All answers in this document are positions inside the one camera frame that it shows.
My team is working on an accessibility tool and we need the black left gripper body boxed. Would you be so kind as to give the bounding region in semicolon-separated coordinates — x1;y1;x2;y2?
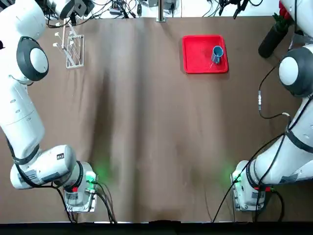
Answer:
60;0;86;19

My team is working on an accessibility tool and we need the blue cup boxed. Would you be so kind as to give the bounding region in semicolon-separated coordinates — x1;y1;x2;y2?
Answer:
211;45;224;64

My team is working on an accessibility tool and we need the red plastic tray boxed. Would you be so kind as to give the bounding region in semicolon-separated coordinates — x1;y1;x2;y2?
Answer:
182;35;229;74

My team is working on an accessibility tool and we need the usb hub with plugs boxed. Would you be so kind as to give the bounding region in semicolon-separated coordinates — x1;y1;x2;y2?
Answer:
110;3;123;15

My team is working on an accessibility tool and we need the black cylindrical vase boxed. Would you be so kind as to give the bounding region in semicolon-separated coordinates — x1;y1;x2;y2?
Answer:
258;24;288;59

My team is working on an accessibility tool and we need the white wire cup rack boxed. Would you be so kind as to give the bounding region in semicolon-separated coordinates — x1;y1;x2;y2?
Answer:
52;18;85;70

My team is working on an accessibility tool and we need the aluminium post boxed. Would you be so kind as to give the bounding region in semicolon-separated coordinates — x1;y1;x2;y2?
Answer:
156;0;166;22

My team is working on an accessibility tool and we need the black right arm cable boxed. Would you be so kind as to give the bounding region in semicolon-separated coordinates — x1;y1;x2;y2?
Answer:
258;66;291;120

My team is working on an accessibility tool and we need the black left base cable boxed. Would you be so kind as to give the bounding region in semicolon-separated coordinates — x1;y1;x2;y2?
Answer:
94;180;118;224

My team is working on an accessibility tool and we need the black base cable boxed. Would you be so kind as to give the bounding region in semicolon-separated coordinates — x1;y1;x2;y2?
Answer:
94;180;118;224
212;168;245;223

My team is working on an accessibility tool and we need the black right base cable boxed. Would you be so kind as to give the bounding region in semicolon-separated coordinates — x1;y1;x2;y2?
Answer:
212;168;245;223

